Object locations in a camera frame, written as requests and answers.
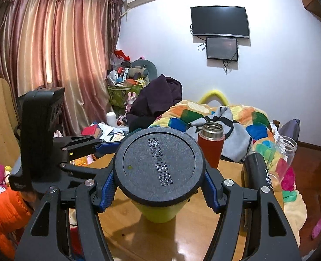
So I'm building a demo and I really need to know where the green basket of toys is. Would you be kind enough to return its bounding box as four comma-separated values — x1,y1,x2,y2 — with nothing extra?
106,58,157,114

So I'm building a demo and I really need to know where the clear glass jar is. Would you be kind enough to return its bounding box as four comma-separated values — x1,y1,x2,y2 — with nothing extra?
267,136,298,182

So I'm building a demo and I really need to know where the red thermos cup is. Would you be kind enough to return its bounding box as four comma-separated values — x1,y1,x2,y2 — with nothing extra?
198,122,225,169

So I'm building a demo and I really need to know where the yellow curved pillow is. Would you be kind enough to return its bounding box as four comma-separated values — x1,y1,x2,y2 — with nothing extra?
198,90,229,105

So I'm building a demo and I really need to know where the black thermos bottle lying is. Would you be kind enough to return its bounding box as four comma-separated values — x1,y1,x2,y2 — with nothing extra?
243,152,272,190

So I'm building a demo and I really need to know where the wall mounted black television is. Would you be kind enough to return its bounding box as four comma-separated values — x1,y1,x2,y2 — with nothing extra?
190,6,250,38

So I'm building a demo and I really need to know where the green sleeved glass bottle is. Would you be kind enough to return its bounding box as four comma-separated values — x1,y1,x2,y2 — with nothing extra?
113,127,205,223

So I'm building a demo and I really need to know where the colourful patchwork blanket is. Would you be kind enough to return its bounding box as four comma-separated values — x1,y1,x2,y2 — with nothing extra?
149,99,297,193

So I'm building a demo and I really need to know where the pink striped curtain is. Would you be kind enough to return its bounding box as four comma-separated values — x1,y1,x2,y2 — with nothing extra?
0,0,123,136

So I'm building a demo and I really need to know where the small wall monitor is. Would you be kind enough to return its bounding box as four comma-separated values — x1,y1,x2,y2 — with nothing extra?
206,37,238,61

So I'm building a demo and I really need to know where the orange jacket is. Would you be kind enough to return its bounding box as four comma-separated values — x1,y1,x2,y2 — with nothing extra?
0,188,33,260

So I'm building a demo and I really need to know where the dark purple clothing pile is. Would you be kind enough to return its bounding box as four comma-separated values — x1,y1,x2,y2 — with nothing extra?
126,74,182,133

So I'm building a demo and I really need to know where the grey black white cloth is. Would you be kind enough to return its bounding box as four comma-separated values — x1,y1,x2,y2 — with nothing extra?
186,106,252,163

